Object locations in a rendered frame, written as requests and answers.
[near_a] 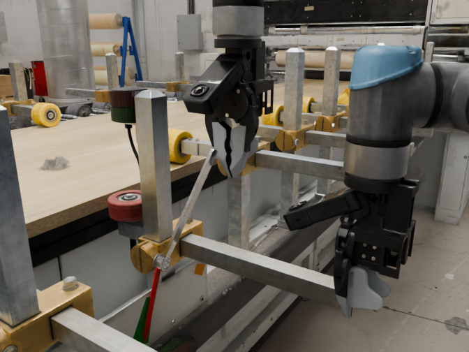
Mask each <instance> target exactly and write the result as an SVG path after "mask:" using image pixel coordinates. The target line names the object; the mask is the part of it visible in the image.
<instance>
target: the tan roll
mask: <svg viewBox="0 0 469 352"><path fill-rule="evenodd" d="M286 51H287V50H279V51H278V52H277V53H276V56H267V61H276V65H277V66H279V67H285V53H286ZM355 53H356V52H349V51H341V64H340V69H352V64H353V60H354V55H355ZM304 68H325V51H305V60H304Z"/></svg>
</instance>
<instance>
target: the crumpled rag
mask: <svg viewBox="0 0 469 352"><path fill-rule="evenodd" d="M69 163H70V161H68V160H67V159H65V158H64V157H63V156H56V157H55V159H54V160H53V159H50V160H48V159H46V160H45V162H44V164H43V165H42V166H41V167H38V168H37V169H40V170H49V169H55V170H59V169H62V168H66V167H67V166H70V165H69Z"/></svg>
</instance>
